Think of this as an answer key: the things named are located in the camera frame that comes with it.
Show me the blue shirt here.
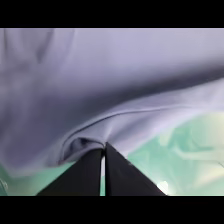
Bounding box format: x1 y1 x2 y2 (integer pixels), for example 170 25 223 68
0 28 224 178

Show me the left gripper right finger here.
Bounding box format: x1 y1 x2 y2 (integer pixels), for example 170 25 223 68
104 141 167 197

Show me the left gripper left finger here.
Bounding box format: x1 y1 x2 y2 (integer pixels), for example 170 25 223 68
36 148 103 197

